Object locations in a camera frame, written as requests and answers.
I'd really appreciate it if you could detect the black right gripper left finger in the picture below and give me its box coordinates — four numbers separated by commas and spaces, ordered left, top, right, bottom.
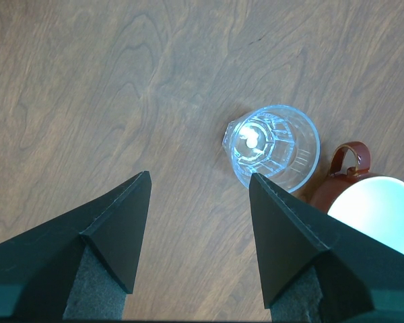
0, 171, 152, 320

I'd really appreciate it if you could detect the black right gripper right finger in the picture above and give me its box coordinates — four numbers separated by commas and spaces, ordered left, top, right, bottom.
249, 174, 404, 320

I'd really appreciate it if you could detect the dark red mug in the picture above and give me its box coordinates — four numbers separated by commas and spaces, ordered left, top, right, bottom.
310, 141, 404, 254

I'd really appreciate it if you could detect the clear glass cup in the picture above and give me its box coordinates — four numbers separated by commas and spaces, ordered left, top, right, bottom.
222, 105, 321, 193

